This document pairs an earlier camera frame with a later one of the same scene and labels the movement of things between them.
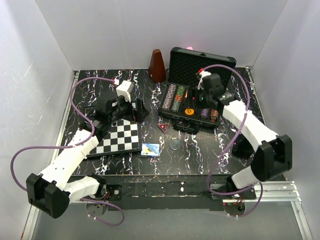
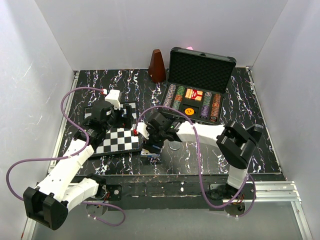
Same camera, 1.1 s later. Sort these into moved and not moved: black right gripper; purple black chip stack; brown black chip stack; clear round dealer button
Moved: black right gripper
Not moved: purple black chip stack; clear round dealer button; brown black chip stack
